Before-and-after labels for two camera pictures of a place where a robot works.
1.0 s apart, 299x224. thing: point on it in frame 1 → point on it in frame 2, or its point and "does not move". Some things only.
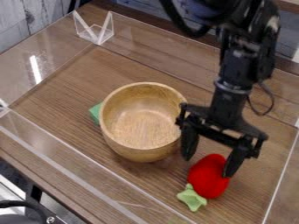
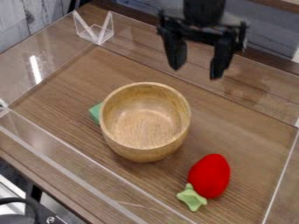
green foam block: x=95 y=111 does not move
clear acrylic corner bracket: x=100 y=31 does not move
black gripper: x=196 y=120 → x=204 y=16
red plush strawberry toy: x=207 y=181 does not move
